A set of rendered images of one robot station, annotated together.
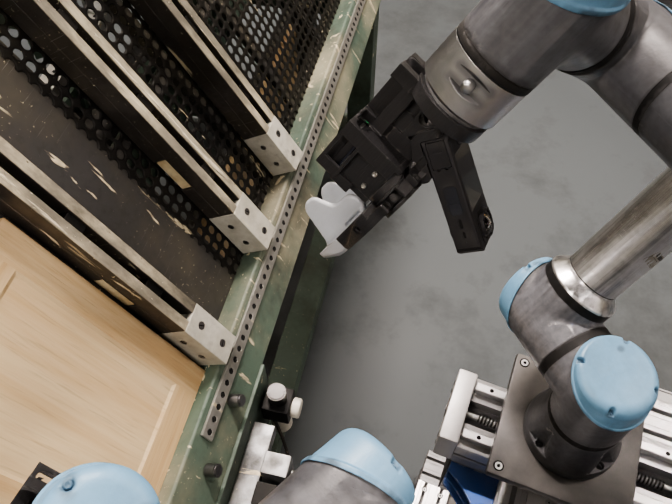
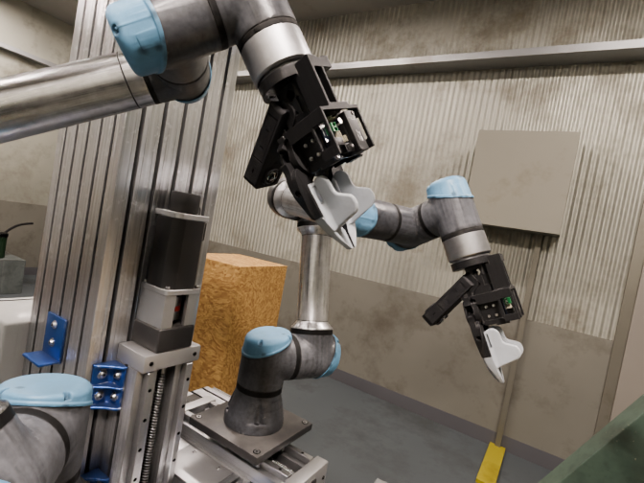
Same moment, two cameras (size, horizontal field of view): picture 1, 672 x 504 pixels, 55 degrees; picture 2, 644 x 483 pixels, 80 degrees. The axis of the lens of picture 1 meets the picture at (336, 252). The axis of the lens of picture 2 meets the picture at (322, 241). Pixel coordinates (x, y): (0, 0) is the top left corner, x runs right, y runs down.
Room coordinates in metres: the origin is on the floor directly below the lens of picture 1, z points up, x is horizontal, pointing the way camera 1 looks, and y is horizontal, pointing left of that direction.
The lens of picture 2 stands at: (0.84, 0.05, 1.55)
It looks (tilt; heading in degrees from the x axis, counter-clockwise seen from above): 2 degrees down; 190
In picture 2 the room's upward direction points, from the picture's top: 10 degrees clockwise
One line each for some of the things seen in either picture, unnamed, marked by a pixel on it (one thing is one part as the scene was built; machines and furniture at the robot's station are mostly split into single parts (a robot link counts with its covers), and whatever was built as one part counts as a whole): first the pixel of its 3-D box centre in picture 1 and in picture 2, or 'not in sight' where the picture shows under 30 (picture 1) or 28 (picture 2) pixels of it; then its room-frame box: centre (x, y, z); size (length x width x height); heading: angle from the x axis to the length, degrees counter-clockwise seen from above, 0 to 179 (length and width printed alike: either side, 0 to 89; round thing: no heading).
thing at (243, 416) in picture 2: not in sight; (257, 401); (-0.10, -0.20, 1.09); 0.15 x 0.15 x 0.10
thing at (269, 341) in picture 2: not in sight; (266, 356); (-0.10, -0.19, 1.20); 0.13 x 0.12 x 0.14; 133
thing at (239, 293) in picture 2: not in sight; (222, 355); (-1.48, -0.85, 0.63); 0.50 x 0.42 x 1.25; 162
